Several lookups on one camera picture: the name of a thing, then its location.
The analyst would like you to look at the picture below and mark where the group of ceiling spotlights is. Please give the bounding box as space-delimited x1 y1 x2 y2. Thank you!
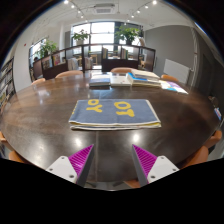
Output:
63 0 159 19

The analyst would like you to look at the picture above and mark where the thick cream book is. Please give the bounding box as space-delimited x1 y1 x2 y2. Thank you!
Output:
130 68 161 82

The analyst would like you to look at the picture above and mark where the white wall radiator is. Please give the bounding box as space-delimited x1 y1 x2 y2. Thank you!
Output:
163 58 191 84

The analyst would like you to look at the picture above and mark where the low dark shelf unit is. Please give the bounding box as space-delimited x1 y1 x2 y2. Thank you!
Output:
32 43 157 80

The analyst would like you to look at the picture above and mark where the grey towel with yellow letters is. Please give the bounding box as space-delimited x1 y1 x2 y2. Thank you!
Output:
68 98 162 131

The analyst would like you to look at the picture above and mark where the white book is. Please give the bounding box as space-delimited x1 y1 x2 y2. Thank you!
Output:
110 73 132 88

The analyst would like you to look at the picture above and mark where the large bright blue book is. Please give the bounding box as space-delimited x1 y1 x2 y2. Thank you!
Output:
126 72 162 89

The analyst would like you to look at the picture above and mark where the potted green plant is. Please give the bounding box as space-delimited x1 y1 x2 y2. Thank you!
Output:
71 29 91 46
114 25 141 46
34 39 58 59

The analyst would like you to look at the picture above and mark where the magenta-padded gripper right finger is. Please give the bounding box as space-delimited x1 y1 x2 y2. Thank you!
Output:
131 143 180 188

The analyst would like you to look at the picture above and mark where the purple magazine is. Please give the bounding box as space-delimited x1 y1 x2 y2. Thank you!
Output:
168 81 189 95

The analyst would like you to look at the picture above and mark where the ceiling air conditioner unit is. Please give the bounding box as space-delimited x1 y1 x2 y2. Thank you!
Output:
92 3 119 15

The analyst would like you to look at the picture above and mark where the dark blue book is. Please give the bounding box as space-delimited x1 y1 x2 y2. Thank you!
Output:
88 73 112 89

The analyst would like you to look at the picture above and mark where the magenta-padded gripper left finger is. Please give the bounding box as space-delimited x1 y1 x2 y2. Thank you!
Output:
45 143 95 188

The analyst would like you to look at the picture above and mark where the light blue magazine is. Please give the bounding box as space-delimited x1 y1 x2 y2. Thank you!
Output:
159 79 178 91

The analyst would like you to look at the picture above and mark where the tall wall bookshelf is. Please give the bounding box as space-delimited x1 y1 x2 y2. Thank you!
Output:
0 58 16 108

